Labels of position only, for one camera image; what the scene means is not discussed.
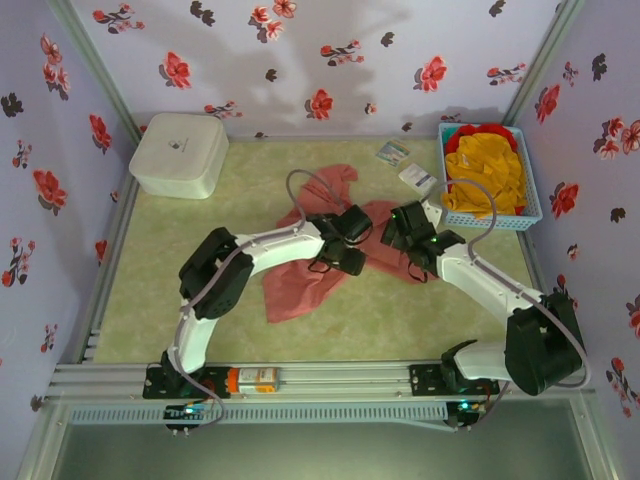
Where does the grey slotted cable duct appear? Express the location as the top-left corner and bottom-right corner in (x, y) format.
(67, 403), (449, 426)

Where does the red t-shirt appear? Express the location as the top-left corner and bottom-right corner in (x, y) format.
(444, 123), (522, 157)

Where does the yellow t-shirt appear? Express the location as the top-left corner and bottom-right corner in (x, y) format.
(440, 130), (530, 220)

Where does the colourful printed card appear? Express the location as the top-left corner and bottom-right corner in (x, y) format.
(375, 139), (411, 166)

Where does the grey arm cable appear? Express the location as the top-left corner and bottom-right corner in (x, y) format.
(167, 168), (354, 426)
(424, 179), (592, 431)

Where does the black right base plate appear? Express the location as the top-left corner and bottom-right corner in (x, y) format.
(408, 363), (501, 399)

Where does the circuit board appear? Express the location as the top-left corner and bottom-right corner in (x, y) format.
(163, 403), (214, 435)
(447, 399), (489, 431)

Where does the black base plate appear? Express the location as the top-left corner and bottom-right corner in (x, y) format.
(408, 363), (501, 399)
(142, 363), (234, 400)

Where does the thin black right camera cable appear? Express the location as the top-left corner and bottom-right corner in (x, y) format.
(406, 258), (429, 285)

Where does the grey right arm cable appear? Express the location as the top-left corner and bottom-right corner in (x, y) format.
(424, 179), (592, 431)

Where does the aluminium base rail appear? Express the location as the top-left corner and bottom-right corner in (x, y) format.
(49, 362), (596, 401)

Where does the white plastic box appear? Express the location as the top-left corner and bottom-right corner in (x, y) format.
(128, 112), (230, 200)

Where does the blue plastic basket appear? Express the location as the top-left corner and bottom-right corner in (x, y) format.
(437, 122), (545, 232)

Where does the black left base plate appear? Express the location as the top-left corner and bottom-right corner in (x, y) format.
(142, 363), (234, 400)

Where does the white and blue packet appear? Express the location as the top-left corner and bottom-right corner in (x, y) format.
(398, 162), (437, 195)

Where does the aluminium frame post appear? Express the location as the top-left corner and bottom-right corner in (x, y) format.
(502, 0), (586, 137)
(47, 0), (144, 144)

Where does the grey left arm cable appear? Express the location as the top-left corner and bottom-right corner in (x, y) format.
(167, 168), (354, 426)

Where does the left circuit board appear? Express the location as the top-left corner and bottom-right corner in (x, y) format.
(163, 403), (214, 435)

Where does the pink t-shirt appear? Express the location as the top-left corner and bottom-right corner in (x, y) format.
(261, 163), (441, 325)

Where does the right circuit board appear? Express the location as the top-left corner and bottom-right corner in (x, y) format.
(447, 399), (489, 431)

